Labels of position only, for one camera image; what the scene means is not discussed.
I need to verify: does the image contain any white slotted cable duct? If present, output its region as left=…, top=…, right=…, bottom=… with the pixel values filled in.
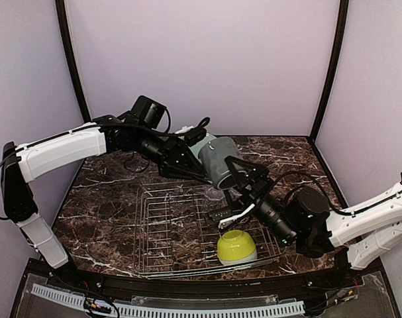
left=31, top=284, right=305, bottom=318

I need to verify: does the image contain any clear glass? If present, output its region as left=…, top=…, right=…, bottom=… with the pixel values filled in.
left=204, top=187, right=225, bottom=201

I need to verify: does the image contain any lime green bowl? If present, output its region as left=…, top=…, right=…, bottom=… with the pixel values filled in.
left=217, top=230, right=258, bottom=266

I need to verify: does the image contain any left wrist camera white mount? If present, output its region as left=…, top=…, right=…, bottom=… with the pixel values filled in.
left=175, top=117, right=211, bottom=146

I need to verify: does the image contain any wire dish rack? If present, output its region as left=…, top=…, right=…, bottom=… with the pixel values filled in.
left=133, top=181, right=286, bottom=279

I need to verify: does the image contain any left black frame post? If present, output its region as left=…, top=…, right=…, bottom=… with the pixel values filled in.
left=55, top=0, right=91, bottom=123

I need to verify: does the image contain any right black frame post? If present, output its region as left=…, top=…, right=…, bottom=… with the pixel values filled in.
left=309, top=0, right=349, bottom=144

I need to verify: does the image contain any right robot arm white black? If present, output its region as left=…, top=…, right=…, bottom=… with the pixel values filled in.
left=219, top=156, right=402, bottom=270

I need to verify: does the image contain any grey mug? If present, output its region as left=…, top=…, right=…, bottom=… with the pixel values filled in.
left=197, top=134, right=242, bottom=190

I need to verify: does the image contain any light green flower plate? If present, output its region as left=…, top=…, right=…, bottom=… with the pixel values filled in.
left=189, top=133, right=217, bottom=163

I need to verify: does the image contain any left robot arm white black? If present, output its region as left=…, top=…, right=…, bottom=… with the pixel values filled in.
left=0, top=95, right=210, bottom=270

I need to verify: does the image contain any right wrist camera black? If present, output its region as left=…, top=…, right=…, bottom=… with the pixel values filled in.
left=203, top=203, right=257, bottom=231

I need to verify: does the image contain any black frame post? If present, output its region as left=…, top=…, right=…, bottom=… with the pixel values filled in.
left=309, top=0, right=349, bottom=144
left=55, top=0, right=91, bottom=123

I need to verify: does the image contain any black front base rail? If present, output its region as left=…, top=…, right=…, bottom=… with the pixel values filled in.
left=25, top=258, right=387, bottom=312

